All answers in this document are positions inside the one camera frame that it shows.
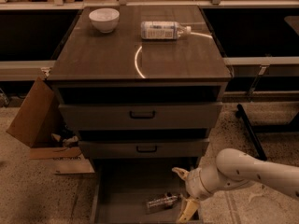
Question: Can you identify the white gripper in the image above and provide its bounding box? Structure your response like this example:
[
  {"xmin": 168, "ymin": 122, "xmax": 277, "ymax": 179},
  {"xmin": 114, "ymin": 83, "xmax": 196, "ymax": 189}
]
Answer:
[{"xmin": 172, "ymin": 167, "xmax": 208, "ymax": 223}]

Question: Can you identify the clear water bottle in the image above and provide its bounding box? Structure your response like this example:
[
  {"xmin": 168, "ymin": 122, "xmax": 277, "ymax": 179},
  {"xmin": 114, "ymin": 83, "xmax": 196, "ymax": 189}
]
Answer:
[{"xmin": 145, "ymin": 192, "xmax": 181, "ymax": 214}]

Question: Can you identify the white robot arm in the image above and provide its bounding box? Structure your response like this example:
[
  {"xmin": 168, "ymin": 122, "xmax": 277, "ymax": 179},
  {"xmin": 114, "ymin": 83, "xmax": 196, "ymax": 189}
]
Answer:
[{"xmin": 172, "ymin": 148, "xmax": 299, "ymax": 223}]

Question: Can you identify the middle grey drawer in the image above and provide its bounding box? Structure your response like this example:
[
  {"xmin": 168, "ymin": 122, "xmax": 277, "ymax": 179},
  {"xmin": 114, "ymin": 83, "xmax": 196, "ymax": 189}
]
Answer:
[{"xmin": 78, "ymin": 139, "xmax": 209, "ymax": 159}]

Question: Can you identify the grey drawer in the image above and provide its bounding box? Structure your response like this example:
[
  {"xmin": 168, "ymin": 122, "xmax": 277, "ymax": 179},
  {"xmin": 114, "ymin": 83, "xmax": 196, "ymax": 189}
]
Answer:
[
  {"xmin": 78, "ymin": 139, "xmax": 209, "ymax": 159},
  {"xmin": 59, "ymin": 103, "xmax": 222, "ymax": 131}
]

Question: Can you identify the open bottom drawer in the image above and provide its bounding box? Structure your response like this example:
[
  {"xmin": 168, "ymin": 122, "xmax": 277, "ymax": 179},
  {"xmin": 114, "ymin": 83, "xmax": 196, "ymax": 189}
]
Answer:
[{"xmin": 90, "ymin": 158, "xmax": 194, "ymax": 224}]

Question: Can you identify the dark grey drawer cabinet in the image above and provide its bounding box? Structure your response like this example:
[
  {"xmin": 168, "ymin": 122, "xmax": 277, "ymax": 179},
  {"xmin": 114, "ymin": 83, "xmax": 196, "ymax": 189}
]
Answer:
[{"xmin": 47, "ymin": 5, "xmax": 234, "ymax": 224}]

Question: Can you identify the top grey drawer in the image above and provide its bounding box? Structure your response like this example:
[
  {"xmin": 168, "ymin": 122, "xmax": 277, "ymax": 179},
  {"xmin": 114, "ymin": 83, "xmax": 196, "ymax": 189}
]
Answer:
[{"xmin": 59, "ymin": 103, "xmax": 222, "ymax": 131}]

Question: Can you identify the labelled plastic bottle on counter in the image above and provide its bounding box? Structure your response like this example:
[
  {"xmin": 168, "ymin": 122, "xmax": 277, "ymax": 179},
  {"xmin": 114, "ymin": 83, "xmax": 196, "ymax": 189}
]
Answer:
[{"xmin": 141, "ymin": 21, "xmax": 192, "ymax": 40}]

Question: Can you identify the black wheeled stand leg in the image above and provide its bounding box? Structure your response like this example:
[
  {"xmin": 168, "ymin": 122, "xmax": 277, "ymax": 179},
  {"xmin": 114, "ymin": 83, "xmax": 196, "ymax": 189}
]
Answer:
[{"xmin": 235, "ymin": 104, "xmax": 267, "ymax": 161}]

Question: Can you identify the brown cardboard box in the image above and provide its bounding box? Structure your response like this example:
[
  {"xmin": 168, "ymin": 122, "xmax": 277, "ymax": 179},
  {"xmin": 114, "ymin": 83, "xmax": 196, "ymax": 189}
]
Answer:
[{"xmin": 7, "ymin": 78, "xmax": 94, "ymax": 175}]

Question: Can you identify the white ceramic bowl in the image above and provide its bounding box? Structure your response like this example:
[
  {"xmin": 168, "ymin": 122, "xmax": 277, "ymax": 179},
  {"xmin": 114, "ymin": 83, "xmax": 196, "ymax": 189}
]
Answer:
[{"xmin": 89, "ymin": 8, "xmax": 120, "ymax": 33}]

